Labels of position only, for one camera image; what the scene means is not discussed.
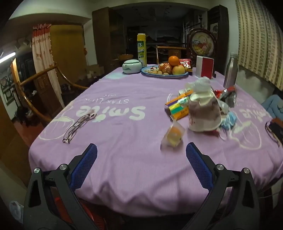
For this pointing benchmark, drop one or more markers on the clear jelly cup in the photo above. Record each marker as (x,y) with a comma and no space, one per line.
(173,135)

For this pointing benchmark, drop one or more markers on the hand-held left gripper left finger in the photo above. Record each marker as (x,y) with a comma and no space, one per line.
(85,168)

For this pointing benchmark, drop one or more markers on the cardboard box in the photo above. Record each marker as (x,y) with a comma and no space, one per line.
(95,70)

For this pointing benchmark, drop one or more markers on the wooden dining chair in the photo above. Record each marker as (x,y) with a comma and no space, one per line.
(170,47)

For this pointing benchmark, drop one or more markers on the dark brown pouch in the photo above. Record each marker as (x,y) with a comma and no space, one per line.
(276,130)

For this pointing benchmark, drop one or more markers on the red snack wrapper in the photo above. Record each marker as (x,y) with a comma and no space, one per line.
(222,92)

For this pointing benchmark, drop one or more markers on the beige paper drink cup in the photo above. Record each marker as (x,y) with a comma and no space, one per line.
(203,115)

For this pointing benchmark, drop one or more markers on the blue fruit plate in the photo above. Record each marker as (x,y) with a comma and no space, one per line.
(154,75)

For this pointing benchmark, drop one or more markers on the red white door curtain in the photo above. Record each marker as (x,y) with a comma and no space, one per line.
(44,57)

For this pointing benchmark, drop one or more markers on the steel bottle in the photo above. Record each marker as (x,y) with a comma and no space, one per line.
(230,70)

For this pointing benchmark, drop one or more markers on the yellow green carton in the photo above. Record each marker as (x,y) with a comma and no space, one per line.
(179,112)

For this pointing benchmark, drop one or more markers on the checked window curtain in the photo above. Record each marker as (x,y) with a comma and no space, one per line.
(258,37)

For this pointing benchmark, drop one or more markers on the blue cushion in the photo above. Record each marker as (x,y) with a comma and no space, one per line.
(273,106)

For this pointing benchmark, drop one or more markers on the blue face mask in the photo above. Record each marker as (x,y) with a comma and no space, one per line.
(228,121)

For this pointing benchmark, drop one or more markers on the red white box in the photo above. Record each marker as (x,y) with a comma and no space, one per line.
(206,67)

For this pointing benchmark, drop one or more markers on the curved wooden armchair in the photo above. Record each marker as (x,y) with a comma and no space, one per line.
(39,74)

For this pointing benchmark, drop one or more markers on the silver foil wrapper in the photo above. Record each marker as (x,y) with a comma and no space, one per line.
(231,99)

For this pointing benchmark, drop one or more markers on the pale ceramic lidded jar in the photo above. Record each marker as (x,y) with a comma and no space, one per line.
(132,66)

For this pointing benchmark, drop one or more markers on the yellow spray can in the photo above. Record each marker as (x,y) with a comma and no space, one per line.
(141,50)

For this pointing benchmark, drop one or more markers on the dark wooden cabinet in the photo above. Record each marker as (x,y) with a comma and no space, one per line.
(104,37)
(221,33)

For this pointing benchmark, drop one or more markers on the fluorescent tube light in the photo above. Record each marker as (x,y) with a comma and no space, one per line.
(6,58)

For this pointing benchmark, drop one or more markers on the clear plastic bag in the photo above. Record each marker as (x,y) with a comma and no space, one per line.
(200,84)

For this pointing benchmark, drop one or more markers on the thin-framed eyeglasses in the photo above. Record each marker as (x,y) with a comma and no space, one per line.
(85,118)

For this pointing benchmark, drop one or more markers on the red snack packet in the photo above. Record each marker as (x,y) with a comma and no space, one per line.
(186,63)

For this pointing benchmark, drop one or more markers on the pile of nuts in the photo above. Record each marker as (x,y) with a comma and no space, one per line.
(154,71)

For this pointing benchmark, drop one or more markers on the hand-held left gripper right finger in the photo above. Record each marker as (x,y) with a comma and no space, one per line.
(199,168)

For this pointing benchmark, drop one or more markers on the orange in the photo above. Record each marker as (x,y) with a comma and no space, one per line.
(173,60)

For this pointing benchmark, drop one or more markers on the yellow apple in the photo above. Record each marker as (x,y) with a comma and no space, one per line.
(178,70)

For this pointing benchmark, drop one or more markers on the purple printed tablecloth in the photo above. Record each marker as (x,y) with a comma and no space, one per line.
(123,143)

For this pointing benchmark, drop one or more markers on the orange purple carton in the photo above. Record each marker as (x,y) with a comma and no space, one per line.
(176,100)

